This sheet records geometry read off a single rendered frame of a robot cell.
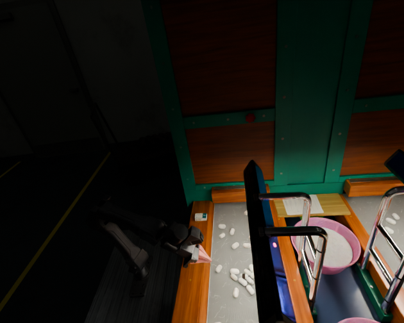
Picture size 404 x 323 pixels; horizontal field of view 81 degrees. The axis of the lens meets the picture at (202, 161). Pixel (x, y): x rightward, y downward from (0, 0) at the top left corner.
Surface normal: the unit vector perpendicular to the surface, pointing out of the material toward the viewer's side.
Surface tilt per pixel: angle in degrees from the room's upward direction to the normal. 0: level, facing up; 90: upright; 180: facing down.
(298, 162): 90
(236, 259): 0
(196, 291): 0
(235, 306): 0
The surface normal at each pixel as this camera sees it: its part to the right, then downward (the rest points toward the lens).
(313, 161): -0.09, 0.52
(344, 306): -0.14, -0.85
